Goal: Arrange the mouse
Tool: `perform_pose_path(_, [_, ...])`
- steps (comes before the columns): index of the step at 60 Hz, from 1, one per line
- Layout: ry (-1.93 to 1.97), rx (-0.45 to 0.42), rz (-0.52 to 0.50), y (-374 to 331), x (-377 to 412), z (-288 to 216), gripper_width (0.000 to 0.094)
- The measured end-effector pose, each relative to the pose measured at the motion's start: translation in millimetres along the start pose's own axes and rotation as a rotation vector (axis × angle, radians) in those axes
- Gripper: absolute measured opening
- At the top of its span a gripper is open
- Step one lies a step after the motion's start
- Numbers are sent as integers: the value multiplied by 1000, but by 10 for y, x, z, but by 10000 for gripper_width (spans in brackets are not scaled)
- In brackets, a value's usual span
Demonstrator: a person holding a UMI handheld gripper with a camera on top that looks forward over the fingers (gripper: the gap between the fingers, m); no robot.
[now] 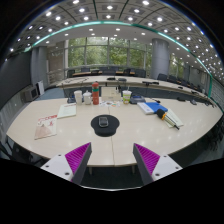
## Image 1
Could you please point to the red thermos bottle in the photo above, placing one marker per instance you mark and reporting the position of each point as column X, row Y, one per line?
column 95, row 95

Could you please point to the black computer mouse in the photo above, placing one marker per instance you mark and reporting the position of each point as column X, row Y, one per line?
column 103, row 122

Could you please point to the white cardboard box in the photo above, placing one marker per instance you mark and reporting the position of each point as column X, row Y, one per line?
column 110, row 93

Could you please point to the colourful sticker sheet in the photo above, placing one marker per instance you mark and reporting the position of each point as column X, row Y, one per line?
column 111, row 103

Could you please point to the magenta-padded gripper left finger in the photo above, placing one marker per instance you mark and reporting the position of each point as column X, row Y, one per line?
column 78, row 156

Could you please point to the white paper cup stack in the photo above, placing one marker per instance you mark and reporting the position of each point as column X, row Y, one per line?
column 78, row 97

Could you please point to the white paper cup green print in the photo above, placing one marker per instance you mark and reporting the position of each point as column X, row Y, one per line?
column 126, row 97

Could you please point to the blue and white book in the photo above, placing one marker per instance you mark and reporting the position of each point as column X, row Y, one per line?
column 155, row 107

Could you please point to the white leaflet red header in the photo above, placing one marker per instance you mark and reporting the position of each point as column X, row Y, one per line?
column 66, row 110

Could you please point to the ceiling lights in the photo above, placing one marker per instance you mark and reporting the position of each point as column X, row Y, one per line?
column 81, row 10

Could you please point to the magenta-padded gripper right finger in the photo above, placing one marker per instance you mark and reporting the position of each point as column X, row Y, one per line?
column 146, row 159

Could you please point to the dark office chairs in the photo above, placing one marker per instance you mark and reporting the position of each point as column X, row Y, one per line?
column 140, row 72

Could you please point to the red and white magazine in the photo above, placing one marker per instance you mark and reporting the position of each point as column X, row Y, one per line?
column 45, row 128

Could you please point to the black mouse pad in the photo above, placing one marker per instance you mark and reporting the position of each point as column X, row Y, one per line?
column 105, row 131

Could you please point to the black foam handheld microphone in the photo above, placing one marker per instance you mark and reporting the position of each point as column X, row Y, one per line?
column 161, row 114

